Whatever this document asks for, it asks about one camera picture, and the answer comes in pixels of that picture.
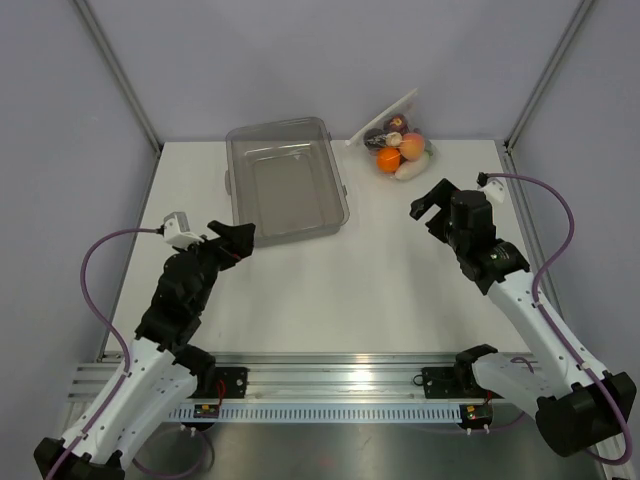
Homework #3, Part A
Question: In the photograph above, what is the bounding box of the left aluminium frame post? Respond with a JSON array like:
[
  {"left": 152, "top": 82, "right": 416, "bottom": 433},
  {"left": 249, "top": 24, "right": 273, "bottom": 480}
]
[{"left": 69, "top": 0, "right": 163, "bottom": 158}]

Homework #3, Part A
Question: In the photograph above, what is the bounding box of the fake garlic bulb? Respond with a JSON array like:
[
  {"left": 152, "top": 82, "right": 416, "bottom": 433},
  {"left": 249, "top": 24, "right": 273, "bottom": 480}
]
[{"left": 385, "top": 132, "right": 403, "bottom": 148}]

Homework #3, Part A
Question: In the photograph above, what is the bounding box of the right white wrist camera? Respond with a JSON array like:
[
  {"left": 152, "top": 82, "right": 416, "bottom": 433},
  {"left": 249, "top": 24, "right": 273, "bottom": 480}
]
[{"left": 476, "top": 172, "right": 506, "bottom": 205}]

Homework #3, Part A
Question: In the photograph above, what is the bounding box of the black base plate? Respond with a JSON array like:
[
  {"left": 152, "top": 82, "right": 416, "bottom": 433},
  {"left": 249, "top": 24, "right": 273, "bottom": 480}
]
[
  {"left": 192, "top": 367, "right": 249, "bottom": 400},
  {"left": 420, "top": 366, "right": 488, "bottom": 400}
]

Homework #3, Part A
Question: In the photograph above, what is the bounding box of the fake peach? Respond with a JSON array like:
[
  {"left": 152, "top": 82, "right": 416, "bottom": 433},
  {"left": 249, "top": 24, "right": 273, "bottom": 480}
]
[{"left": 399, "top": 132, "right": 426, "bottom": 161}]

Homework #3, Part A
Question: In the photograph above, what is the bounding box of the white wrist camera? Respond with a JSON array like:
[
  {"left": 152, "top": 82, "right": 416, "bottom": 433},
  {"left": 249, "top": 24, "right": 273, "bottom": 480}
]
[
  {"left": 162, "top": 211, "right": 203, "bottom": 250},
  {"left": 476, "top": 172, "right": 506, "bottom": 205}
]

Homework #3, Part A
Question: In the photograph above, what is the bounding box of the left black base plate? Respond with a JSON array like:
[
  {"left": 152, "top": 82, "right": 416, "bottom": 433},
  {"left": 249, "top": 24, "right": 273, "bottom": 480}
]
[{"left": 192, "top": 367, "right": 249, "bottom": 400}]

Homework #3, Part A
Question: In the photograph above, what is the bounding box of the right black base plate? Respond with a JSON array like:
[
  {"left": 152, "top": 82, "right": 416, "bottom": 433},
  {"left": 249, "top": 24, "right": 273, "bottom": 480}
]
[{"left": 420, "top": 366, "right": 488, "bottom": 400}]

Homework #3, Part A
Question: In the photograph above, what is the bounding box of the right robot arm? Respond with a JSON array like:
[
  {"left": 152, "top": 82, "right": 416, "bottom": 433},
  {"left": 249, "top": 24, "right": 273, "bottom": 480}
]
[{"left": 410, "top": 173, "right": 637, "bottom": 465}]

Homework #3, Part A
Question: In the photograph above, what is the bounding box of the grey transparent plastic container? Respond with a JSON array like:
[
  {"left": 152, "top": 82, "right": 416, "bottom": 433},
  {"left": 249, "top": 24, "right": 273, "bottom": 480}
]
[{"left": 225, "top": 117, "right": 350, "bottom": 248}]

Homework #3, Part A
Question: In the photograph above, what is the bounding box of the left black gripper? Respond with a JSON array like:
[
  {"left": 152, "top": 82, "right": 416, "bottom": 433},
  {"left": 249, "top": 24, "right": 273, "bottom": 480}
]
[{"left": 173, "top": 221, "right": 254, "bottom": 313}]

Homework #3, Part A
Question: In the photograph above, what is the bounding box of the fake orange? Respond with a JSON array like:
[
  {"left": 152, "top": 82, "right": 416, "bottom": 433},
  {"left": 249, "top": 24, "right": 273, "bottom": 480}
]
[{"left": 376, "top": 147, "right": 402, "bottom": 174}]

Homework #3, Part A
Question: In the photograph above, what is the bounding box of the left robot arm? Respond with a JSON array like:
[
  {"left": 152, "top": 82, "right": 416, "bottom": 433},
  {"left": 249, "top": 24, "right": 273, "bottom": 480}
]
[{"left": 34, "top": 212, "right": 256, "bottom": 479}]

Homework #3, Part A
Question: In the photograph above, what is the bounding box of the fake white radish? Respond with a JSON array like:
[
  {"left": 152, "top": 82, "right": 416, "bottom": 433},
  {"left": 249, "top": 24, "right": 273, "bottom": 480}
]
[{"left": 394, "top": 151, "right": 430, "bottom": 181}]

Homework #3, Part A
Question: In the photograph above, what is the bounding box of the fake dark red apple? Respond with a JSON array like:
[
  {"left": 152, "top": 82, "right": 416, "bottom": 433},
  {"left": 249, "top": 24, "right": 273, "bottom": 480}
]
[{"left": 383, "top": 114, "right": 410, "bottom": 135}]

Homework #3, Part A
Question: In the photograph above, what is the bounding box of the clear zip top bag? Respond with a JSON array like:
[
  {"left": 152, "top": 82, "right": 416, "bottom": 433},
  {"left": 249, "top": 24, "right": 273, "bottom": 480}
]
[{"left": 346, "top": 89, "right": 435, "bottom": 182}]

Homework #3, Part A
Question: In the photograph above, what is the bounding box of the right aluminium frame post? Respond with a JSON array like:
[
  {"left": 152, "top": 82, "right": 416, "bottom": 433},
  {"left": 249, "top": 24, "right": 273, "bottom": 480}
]
[{"left": 504, "top": 0, "right": 599, "bottom": 155}]

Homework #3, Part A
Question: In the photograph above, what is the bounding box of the aluminium frame post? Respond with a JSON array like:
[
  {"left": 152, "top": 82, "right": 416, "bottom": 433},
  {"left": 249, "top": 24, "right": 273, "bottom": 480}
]
[
  {"left": 69, "top": 0, "right": 163, "bottom": 158},
  {"left": 504, "top": 0, "right": 599, "bottom": 155}
]

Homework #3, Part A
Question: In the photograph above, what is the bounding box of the white slotted cable duct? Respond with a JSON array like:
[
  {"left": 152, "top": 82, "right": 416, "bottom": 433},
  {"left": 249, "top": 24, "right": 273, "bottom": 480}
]
[{"left": 168, "top": 404, "right": 462, "bottom": 424}]

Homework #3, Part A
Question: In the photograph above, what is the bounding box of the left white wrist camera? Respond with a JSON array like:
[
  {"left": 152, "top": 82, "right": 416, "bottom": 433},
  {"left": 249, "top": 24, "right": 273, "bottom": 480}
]
[{"left": 162, "top": 211, "right": 203, "bottom": 250}]

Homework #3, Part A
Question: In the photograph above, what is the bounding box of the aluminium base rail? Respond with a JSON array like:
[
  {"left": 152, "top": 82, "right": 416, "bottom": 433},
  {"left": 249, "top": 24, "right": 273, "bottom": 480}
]
[{"left": 67, "top": 352, "right": 544, "bottom": 401}]

